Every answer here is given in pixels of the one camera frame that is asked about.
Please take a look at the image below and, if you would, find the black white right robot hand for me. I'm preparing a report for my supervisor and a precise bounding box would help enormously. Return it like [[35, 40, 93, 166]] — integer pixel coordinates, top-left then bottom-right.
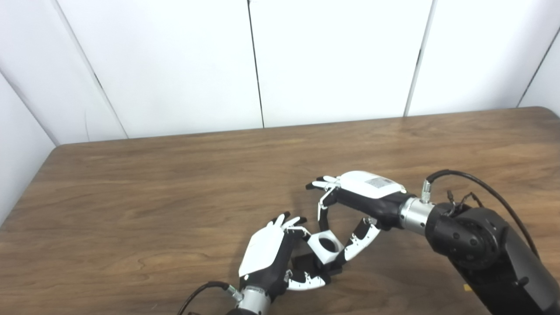
[[305, 171, 407, 263]]

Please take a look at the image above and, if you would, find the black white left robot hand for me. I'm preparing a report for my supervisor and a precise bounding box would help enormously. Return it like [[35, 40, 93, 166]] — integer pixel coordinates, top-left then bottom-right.
[[238, 212, 331, 302]]

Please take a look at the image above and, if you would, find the black peg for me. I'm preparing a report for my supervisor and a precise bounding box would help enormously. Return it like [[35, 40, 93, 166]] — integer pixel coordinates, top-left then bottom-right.
[[291, 252, 344, 278]]

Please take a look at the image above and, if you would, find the white square piece with hole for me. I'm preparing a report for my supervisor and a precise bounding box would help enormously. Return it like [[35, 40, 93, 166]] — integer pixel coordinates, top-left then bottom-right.
[[306, 231, 345, 265]]

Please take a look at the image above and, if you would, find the thick black left wrist cable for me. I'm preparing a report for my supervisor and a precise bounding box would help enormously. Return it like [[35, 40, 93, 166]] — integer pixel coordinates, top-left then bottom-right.
[[177, 281, 243, 315]]

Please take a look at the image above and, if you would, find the thick black wrist cable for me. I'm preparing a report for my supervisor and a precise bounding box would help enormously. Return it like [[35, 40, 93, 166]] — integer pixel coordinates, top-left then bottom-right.
[[177, 281, 243, 315], [421, 169, 539, 259]]

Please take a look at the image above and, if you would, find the thin black right wrist wire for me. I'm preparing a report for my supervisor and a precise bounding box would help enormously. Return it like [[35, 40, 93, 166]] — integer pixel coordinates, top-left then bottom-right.
[[446, 189, 484, 217]]

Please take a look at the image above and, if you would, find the thick black right wrist cable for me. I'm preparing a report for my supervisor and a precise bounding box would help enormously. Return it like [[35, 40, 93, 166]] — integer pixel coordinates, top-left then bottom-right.
[[421, 169, 539, 259]]

